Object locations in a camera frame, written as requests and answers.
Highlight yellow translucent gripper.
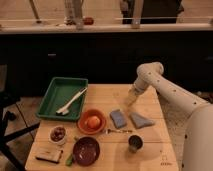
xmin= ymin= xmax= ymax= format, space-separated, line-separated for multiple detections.
xmin=125 ymin=87 xmax=141 ymax=106

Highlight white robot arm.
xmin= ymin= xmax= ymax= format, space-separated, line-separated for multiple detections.
xmin=126 ymin=62 xmax=213 ymax=171

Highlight blue sponge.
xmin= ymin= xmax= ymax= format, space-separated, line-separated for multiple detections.
xmin=110 ymin=110 xmax=127 ymax=129

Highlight grey folded cloth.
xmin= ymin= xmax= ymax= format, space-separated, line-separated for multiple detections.
xmin=130 ymin=112 xmax=155 ymax=129

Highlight metal fork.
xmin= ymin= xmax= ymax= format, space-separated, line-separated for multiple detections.
xmin=104 ymin=129 xmax=133 ymax=134

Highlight orange fruit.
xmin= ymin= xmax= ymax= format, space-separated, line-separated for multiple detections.
xmin=87 ymin=116 xmax=101 ymax=129

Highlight metal cup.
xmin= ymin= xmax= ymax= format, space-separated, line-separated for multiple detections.
xmin=128 ymin=135 xmax=143 ymax=153

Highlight orange plate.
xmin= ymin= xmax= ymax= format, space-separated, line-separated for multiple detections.
xmin=77 ymin=109 xmax=106 ymax=135

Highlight green plastic tray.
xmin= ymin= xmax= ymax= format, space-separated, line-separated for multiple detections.
xmin=37 ymin=77 xmax=88 ymax=121

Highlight white plastic tongs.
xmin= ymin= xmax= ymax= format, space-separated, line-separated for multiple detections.
xmin=56 ymin=88 xmax=87 ymax=115

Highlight dark red bowl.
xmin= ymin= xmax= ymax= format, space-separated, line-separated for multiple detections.
xmin=73 ymin=137 xmax=100 ymax=166

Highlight person in dark clothes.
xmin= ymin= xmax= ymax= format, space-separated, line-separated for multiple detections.
xmin=119 ymin=0 xmax=184 ymax=24

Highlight red object on counter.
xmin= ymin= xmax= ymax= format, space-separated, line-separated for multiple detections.
xmin=83 ymin=17 xmax=94 ymax=25

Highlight white bowl with grapes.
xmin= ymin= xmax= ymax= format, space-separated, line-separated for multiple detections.
xmin=49 ymin=126 xmax=66 ymax=145

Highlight green vegetable piece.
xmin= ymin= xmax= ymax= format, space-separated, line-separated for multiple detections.
xmin=65 ymin=153 xmax=74 ymax=166

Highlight wooden block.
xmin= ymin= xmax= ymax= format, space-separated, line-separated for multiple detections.
xmin=35 ymin=148 xmax=63 ymax=163

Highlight black chair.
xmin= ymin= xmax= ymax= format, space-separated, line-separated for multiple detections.
xmin=0 ymin=63 xmax=41 ymax=171

